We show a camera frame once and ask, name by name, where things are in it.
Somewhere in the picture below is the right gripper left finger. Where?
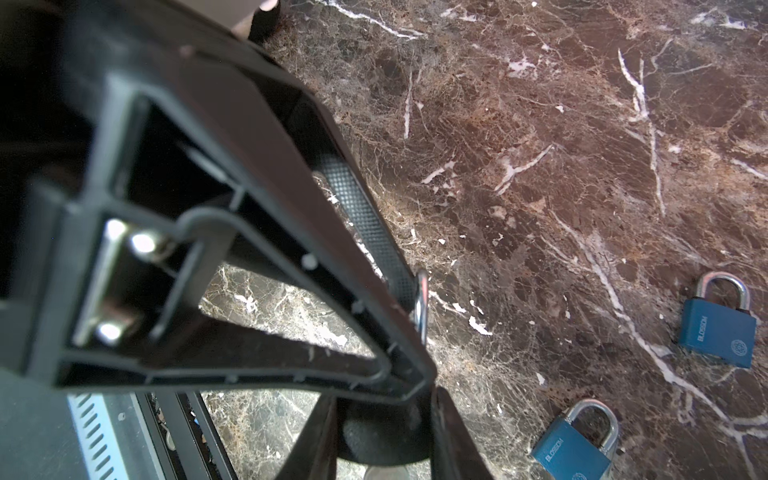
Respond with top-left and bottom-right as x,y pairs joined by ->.
276,395 -> 338,480

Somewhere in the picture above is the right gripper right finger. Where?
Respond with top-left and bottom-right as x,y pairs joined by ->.
430,387 -> 493,480

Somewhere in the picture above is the white perforated rail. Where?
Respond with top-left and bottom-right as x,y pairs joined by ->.
67,393 -> 129,480

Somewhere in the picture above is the grey padlock with key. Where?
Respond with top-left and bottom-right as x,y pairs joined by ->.
335,268 -> 434,468

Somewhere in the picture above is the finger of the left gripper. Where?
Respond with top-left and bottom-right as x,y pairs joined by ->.
1,1 -> 437,404

